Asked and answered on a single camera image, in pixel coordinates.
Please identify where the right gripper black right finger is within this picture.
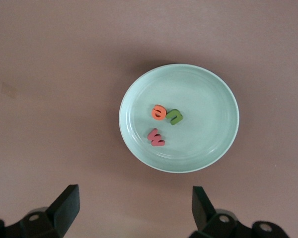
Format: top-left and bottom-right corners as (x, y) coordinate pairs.
(190, 186), (291, 238)

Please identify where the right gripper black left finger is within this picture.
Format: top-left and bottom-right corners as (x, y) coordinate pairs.
(0, 184), (80, 238)

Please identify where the red foam letter w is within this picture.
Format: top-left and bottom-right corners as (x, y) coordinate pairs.
(147, 127), (166, 147)

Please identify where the green foam letter u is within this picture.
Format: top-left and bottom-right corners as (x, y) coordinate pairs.
(165, 108), (184, 125)

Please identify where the orange foam letter e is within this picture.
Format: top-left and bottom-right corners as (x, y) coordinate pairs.
(151, 104), (167, 121)

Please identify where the green plate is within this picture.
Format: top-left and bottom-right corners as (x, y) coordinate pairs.
(118, 63), (240, 174)

